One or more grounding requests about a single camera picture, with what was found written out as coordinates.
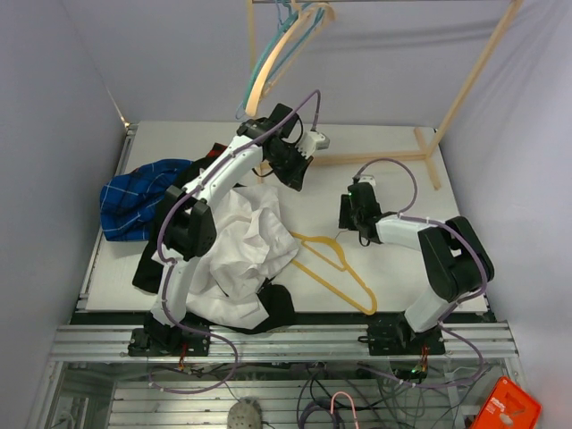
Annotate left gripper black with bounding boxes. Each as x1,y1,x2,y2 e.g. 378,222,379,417
270,145,316,194

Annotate yellow plastic hanger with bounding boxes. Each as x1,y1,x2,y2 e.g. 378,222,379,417
290,231,378,315

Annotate white shirt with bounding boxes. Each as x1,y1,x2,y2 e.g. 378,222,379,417
172,184,299,333

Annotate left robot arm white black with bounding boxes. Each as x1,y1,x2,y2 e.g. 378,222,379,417
143,104,315,355

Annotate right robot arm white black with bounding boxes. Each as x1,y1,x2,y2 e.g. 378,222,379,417
339,180,494,354

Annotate light wooden hanger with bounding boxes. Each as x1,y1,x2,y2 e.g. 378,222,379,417
244,2,336,116

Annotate teal plastic hanger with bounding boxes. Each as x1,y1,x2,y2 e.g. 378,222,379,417
234,0,327,120

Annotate blue plaid shirt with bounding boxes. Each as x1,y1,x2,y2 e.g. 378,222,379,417
99,159,191,242

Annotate red black plaid garment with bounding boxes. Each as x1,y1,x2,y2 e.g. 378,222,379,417
206,143,228,159

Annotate wooden clothes rack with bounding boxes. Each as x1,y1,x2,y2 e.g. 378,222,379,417
243,0,524,191

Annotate grey perforated shoe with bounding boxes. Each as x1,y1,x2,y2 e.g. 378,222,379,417
226,398,263,429

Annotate orange box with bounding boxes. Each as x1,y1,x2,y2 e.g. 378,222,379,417
470,376,543,429

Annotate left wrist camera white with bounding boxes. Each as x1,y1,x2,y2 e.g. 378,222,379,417
295,130,330,159

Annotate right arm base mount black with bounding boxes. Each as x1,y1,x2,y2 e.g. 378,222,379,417
357,313,445,356

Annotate pink cable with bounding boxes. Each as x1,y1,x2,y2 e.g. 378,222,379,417
329,391,358,429

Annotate aluminium frame rail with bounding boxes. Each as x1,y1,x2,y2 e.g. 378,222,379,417
48,323,518,363

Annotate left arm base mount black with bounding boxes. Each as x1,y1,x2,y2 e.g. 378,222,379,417
127,326,211,358

